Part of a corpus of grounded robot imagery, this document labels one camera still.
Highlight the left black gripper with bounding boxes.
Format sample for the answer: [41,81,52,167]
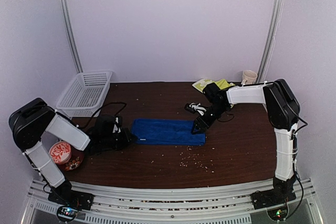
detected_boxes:
[101,127,137,151]

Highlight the black cable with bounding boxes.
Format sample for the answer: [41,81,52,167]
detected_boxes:
[217,111,309,218]
[76,101,127,130]

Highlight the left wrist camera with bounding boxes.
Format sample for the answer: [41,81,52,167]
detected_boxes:
[112,115,122,133]

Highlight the blue towel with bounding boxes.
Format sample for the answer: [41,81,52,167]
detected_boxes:
[131,119,206,146]

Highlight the left black cable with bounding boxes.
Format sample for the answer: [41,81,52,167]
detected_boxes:
[76,101,127,130]

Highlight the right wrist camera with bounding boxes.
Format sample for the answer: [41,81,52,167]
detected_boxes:
[184,103,207,115]

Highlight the right black cable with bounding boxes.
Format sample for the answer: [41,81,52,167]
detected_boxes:
[217,111,309,218]

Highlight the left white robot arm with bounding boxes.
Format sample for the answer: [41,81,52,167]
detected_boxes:
[8,98,136,205]

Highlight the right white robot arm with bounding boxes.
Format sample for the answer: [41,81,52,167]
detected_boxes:
[191,79,300,204]

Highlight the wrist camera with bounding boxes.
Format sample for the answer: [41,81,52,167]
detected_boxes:
[184,103,207,115]
[112,115,122,133]

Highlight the white plastic basket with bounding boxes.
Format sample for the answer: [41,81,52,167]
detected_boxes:
[56,71,113,118]

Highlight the right aluminium frame post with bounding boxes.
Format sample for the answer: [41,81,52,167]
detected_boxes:
[257,0,284,83]

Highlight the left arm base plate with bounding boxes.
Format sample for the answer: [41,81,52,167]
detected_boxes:
[48,188,94,210]

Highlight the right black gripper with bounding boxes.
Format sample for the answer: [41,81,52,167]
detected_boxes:
[191,103,229,134]

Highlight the red white patterned bowl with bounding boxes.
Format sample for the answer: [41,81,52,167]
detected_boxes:
[49,141,71,165]

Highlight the aluminium frame post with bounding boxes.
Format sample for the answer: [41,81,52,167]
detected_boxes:
[60,0,83,73]
[257,0,284,83]

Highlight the left aluminium frame post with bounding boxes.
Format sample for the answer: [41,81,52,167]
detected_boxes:
[60,0,83,73]

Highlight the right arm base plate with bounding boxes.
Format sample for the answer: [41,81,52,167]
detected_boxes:
[250,189,296,210]

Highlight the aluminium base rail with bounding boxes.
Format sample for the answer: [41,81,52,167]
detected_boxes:
[19,179,327,223]

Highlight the yellow green patterned towel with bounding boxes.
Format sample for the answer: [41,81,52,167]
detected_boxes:
[192,79,235,93]

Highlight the cream ceramic mug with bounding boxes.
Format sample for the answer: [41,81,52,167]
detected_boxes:
[241,70,258,85]

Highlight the dark red floral bowl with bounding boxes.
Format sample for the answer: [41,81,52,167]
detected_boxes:
[56,149,85,172]

